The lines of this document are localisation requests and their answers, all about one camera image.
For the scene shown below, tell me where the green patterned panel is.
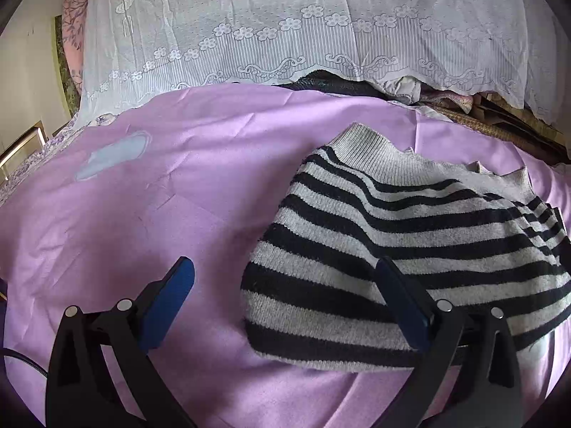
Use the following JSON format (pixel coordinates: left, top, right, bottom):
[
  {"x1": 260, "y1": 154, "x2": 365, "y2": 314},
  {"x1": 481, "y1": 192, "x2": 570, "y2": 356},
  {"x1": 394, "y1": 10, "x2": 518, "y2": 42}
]
[{"x1": 54, "y1": 15, "x2": 85, "y2": 112}]

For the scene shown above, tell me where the dark cloth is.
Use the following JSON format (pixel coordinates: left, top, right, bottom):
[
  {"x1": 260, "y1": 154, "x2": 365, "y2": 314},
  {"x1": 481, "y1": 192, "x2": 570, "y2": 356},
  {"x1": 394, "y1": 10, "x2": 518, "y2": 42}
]
[{"x1": 272, "y1": 69, "x2": 389, "y2": 99}]

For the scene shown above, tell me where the pink floral cloth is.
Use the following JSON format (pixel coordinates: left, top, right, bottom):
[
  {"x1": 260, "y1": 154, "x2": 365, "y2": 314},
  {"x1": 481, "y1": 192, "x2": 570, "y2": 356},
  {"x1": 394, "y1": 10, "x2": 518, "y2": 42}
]
[{"x1": 61, "y1": 0, "x2": 92, "y2": 81}]

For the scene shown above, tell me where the white purple floral sheet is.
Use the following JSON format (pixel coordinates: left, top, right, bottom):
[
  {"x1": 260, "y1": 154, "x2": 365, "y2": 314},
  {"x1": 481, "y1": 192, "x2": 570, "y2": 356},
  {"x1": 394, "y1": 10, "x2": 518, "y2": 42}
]
[{"x1": 0, "y1": 113, "x2": 119, "y2": 208}]

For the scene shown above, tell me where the grey cloth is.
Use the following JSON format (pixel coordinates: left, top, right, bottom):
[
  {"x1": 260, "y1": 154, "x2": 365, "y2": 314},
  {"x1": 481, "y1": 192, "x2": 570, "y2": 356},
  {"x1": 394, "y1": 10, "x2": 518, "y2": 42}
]
[{"x1": 381, "y1": 76, "x2": 424, "y2": 105}]

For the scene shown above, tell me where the purple bed sheet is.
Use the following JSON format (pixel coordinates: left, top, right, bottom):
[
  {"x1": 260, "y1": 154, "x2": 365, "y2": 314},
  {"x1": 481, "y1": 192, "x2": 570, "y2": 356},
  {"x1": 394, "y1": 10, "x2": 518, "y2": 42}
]
[{"x1": 0, "y1": 85, "x2": 571, "y2": 428}]

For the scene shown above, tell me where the brown woven mat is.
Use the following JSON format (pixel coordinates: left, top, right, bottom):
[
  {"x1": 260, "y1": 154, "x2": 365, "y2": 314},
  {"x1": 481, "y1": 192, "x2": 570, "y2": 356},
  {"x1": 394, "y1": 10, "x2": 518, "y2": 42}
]
[{"x1": 428, "y1": 91, "x2": 571, "y2": 165}]

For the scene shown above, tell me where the gold picture frame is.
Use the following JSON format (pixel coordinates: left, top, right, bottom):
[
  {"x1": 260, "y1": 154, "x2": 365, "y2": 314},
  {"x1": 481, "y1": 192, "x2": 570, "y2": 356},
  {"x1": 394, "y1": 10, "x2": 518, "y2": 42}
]
[{"x1": 0, "y1": 120, "x2": 46, "y2": 183}]

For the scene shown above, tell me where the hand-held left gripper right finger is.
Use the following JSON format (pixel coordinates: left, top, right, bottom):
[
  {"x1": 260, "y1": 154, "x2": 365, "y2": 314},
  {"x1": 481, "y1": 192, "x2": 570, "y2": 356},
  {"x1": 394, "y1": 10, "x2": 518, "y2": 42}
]
[{"x1": 371, "y1": 256, "x2": 522, "y2": 428}]

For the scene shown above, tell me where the black grey striped sweater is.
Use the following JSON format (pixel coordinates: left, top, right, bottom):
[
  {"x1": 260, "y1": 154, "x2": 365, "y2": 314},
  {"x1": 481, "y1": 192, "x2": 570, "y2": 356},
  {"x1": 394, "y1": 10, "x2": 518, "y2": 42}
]
[{"x1": 241, "y1": 122, "x2": 571, "y2": 373}]

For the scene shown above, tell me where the white lace curtain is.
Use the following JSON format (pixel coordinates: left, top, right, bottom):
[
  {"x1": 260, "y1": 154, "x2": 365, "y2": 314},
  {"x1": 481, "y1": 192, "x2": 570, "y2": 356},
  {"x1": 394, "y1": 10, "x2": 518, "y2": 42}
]
[{"x1": 80, "y1": 0, "x2": 571, "y2": 126}]

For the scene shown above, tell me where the black cable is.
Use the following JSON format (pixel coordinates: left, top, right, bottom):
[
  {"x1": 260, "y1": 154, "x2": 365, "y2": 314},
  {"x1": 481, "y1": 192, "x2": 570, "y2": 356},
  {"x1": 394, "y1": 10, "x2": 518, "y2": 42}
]
[{"x1": 0, "y1": 350, "x2": 51, "y2": 379}]

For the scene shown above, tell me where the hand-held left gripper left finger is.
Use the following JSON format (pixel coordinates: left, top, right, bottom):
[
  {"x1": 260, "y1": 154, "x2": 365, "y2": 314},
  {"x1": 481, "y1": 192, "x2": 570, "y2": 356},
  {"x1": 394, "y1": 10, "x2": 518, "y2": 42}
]
[{"x1": 45, "y1": 256, "x2": 197, "y2": 428}]

